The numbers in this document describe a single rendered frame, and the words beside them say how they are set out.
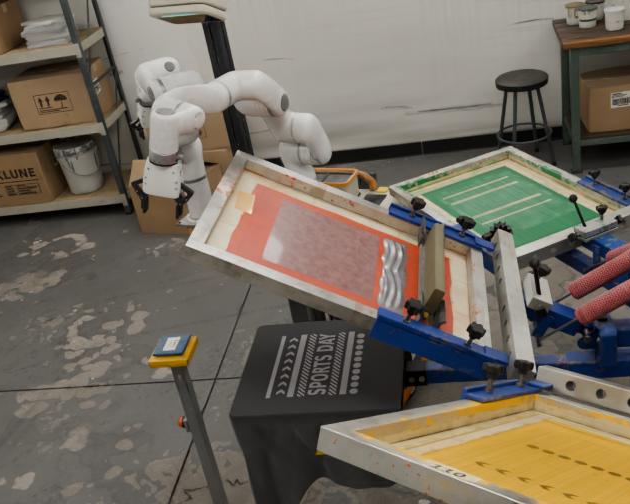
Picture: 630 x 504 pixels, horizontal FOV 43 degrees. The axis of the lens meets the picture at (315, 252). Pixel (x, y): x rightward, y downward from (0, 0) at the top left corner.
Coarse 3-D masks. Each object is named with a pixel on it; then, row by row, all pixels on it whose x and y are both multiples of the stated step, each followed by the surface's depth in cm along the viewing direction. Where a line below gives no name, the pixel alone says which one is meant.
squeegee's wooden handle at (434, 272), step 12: (432, 228) 229; (432, 240) 223; (432, 252) 217; (432, 264) 212; (444, 264) 211; (432, 276) 206; (444, 276) 206; (432, 288) 201; (444, 288) 201; (432, 300) 201; (432, 312) 203
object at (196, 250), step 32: (256, 160) 237; (224, 192) 215; (320, 192) 238; (384, 224) 241; (192, 256) 190; (224, 256) 191; (480, 256) 238; (288, 288) 191; (320, 288) 194; (480, 288) 222; (352, 320) 193; (480, 320) 208
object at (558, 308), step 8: (560, 304) 220; (528, 312) 216; (552, 312) 215; (560, 312) 216; (568, 312) 218; (536, 320) 217; (560, 320) 216; (568, 320) 216; (568, 328) 217; (576, 328) 217
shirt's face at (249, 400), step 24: (264, 336) 255; (264, 360) 243; (384, 360) 233; (240, 384) 235; (264, 384) 233; (360, 384) 225; (384, 384) 223; (240, 408) 225; (264, 408) 223; (288, 408) 221; (312, 408) 220; (336, 408) 218; (360, 408) 216
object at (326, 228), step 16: (256, 192) 229; (272, 192) 232; (256, 208) 222; (272, 208) 225; (288, 208) 228; (304, 208) 231; (320, 208) 235; (272, 224) 218; (288, 224) 221; (304, 224) 224; (320, 224) 227; (336, 224) 230; (352, 224) 234; (320, 240) 220; (336, 240) 223; (352, 240) 226; (368, 240) 229; (400, 240) 236; (352, 256) 219; (368, 256) 222; (416, 256) 232; (416, 272) 224; (448, 272) 231; (448, 288) 223
